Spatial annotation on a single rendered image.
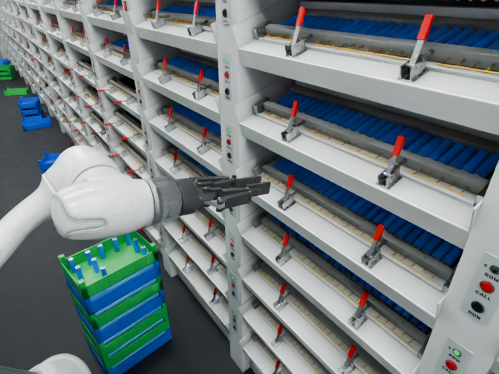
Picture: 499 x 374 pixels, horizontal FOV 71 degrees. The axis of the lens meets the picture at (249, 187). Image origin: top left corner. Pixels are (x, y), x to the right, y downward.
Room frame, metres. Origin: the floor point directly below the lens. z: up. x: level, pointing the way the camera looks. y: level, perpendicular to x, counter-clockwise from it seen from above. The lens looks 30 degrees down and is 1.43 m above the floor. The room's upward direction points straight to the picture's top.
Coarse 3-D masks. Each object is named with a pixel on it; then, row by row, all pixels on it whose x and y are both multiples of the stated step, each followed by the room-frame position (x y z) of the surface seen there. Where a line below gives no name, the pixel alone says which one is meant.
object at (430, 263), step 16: (272, 176) 0.90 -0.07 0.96; (288, 176) 0.86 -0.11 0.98; (304, 192) 0.78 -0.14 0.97; (336, 208) 0.70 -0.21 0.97; (352, 224) 0.66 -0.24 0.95; (368, 224) 0.63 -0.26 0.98; (368, 240) 0.60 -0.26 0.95; (400, 240) 0.57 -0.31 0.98; (416, 256) 0.53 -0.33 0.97; (432, 272) 0.51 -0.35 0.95; (448, 272) 0.48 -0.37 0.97
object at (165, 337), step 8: (168, 328) 1.07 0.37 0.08; (160, 336) 1.05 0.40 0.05; (168, 336) 1.07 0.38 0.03; (88, 344) 1.01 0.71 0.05; (152, 344) 1.01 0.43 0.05; (160, 344) 1.04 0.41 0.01; (144, 352) 0.98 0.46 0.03; (128, 360) 0.93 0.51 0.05; (136, 360) 0.95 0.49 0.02; (104, 368) 0.90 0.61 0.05; (120, 368) 0.90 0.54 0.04; (128, 368) 0.92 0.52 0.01
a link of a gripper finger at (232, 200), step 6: (246, 192) 0.65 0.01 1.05; (222, 198) 0.60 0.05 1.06; (228, 198) 0.61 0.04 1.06; (234, 198) 0.62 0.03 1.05; (240, 198) 0.63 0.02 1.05; (246, 198) 0.64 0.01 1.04; (228, 204) 0.61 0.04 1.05; (234, 204) 0.62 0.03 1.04; (240, 204) 0.63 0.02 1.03; (216, 210) 0.59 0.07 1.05; (222, 210) 0.59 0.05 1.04
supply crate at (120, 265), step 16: (144, 240) 1.14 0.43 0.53; (64, 256) 1.01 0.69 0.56; (80, 256) 1.06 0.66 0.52; (96, 256) 1.10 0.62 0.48; (112, 256) 1.10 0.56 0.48; (128, 256) 1.10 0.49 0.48; (144, 256) 1.04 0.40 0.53; (64, 272) 1.00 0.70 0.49; (112, 272) 0.95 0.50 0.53; (128, 272) 0.99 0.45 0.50; (80, 288) 0.87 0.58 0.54; (96, 288) 0.90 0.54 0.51
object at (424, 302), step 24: (240, 168) 0.91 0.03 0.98; (288, 216) 0.74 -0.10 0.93; (312, 216) 0.72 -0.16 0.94; (336, 216) 0.70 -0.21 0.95; (312, 240) 0.68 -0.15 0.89; (336, 240) 0.63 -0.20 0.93; (360, 264) 0.56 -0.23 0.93; (384, 264) 0.55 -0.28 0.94; (408, 264) 0.54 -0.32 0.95; (384, 288) 0.51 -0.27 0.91; (408, 288) 0.49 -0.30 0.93; (432, 288) 0.48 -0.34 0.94; (432, 312) 0.43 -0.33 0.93
